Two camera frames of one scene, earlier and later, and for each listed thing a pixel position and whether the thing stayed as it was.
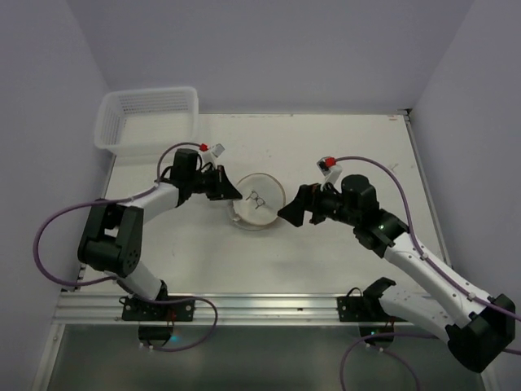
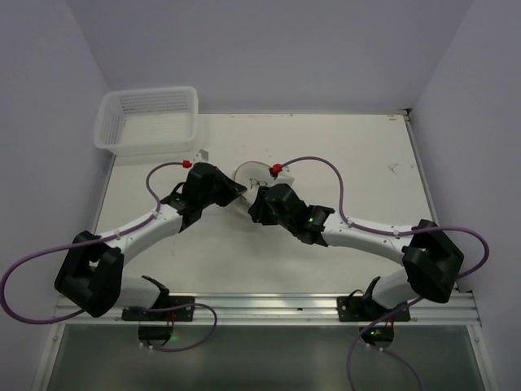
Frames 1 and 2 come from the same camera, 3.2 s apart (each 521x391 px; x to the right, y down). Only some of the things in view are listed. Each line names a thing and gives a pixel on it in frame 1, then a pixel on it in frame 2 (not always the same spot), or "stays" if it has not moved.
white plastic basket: (144, 122) stays
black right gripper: (311, 204) to (264, 204)
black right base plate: (368, 307) stays
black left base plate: (146, 310) stays
